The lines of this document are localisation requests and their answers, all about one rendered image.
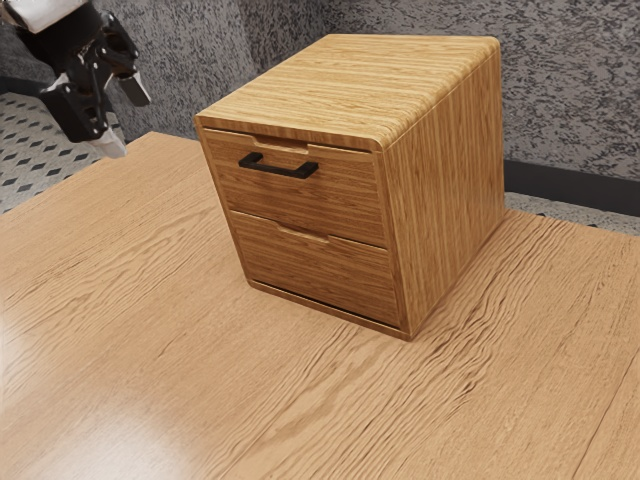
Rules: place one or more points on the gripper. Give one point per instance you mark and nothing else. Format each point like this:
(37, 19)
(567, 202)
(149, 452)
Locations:
(75, 40)

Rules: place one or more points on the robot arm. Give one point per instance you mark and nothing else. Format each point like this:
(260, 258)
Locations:
(35, 14)

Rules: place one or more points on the wooden two-drawer cabinet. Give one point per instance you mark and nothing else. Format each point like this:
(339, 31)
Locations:
(350, 165)

